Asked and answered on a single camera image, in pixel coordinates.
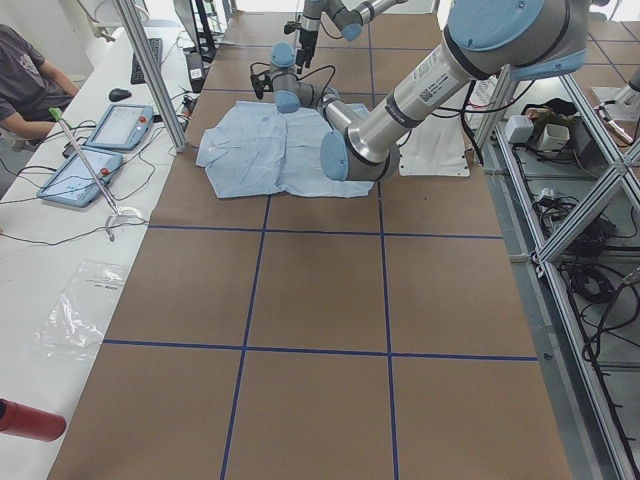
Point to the aluminium frame post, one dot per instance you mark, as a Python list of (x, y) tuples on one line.
[(152, 72)]

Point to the upper teach pendant tablet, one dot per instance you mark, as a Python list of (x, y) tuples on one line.
[(122, 127)]

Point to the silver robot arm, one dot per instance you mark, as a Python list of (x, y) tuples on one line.
[(349, 22), (535, 39)]

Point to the red bottle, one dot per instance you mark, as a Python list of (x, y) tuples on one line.
[(27, 422)]

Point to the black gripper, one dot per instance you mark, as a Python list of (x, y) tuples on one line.
[(272, 86), (307, 38)]

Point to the metal grabber stick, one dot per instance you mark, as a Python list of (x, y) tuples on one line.
[(118, 213)]

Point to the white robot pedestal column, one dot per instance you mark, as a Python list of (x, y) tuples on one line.
[(435, 148)]

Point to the lower teach pendant tablet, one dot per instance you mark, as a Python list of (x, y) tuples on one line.
[(72, 184)]

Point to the clear plastic bag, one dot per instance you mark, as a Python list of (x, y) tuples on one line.
[(76, 325)]

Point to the light blue striped shirt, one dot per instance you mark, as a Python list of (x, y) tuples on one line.
[(255, 150)]

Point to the black computer mouse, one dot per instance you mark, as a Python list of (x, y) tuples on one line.
[(119, 94)]

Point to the teach pendant tablet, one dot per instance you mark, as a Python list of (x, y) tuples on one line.
[(122, 127), (72, 184)]

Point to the seated person grey shirt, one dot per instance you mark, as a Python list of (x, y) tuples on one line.
[(30, 87)]

